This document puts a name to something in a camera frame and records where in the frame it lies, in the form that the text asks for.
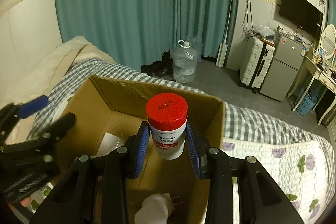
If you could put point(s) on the blue laundry basket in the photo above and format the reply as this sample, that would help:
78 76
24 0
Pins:
305 104

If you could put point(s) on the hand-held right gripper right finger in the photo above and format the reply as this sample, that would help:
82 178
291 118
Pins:
193 154

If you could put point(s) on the white oval mirror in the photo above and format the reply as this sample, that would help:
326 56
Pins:
328 40

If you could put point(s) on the teal curtain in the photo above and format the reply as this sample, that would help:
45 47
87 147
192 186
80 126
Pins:
136 3

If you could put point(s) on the grey fridge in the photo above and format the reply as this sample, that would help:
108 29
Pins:
283 66

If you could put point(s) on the brown cardboard box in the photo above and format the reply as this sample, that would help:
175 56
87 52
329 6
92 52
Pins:
120 98

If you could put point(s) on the white dressing table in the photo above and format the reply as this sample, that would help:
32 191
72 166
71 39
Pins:
309 69

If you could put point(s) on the clear water jug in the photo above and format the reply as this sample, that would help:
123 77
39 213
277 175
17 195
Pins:
183 61

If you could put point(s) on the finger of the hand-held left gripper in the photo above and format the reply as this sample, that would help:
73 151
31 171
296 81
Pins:
32 106
63 124

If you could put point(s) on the blue checked bedsheet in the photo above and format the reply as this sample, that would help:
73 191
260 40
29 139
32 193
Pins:
252 119

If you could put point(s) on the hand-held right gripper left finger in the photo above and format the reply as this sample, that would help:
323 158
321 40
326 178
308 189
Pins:
139 153

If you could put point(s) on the white suitcase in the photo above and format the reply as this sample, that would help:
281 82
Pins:
253 64

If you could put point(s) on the beige blanket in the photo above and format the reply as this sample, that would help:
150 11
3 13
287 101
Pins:
34 74

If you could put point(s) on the white paper packet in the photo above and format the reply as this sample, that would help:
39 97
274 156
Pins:
110 144

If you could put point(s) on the white bottle with red cap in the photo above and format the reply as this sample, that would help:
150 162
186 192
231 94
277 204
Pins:
168 124

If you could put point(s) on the white floral quilt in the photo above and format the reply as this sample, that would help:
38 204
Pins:
283 169

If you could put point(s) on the plastic bag on suitcase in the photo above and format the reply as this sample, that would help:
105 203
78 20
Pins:
265 31

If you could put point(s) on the small white bottle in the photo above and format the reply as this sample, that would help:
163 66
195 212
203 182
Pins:
155 209

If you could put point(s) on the black wall television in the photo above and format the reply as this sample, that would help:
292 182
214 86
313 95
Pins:
299 11

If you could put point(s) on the white flat mop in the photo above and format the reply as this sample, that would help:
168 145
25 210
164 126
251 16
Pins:
225 37

